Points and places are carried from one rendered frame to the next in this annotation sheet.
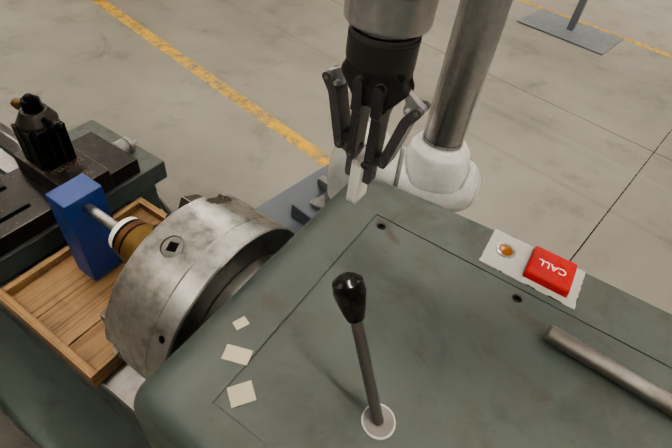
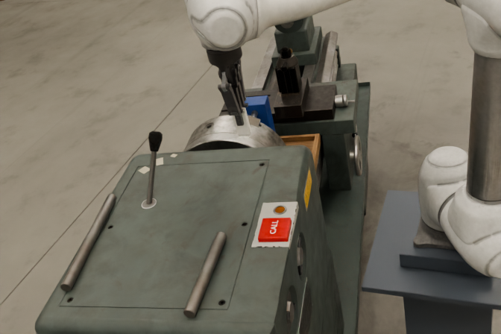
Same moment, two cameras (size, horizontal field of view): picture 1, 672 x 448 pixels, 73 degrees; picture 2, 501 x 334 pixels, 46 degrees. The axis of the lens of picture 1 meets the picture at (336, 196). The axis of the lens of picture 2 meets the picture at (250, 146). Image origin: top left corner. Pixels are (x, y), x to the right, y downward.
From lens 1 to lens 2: 1.26 m
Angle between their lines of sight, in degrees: 62
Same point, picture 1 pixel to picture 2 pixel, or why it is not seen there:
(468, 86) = (476, 138)
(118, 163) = (320, 106)
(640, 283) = not seen: outside the picture
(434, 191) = (455, 233)
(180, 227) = (218, 121)
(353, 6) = not seen: hidden behind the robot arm
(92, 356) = not seen: hidden behind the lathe
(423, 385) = (171, 209)
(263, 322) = (177, 159)
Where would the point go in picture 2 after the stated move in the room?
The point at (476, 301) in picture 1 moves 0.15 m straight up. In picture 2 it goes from (230, 210) to (214, 154)
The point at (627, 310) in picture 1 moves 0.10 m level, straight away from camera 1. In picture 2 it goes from (268, 270) to (315, 283)
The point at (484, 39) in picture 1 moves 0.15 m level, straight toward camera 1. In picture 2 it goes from (479, 96) to (407, 109)
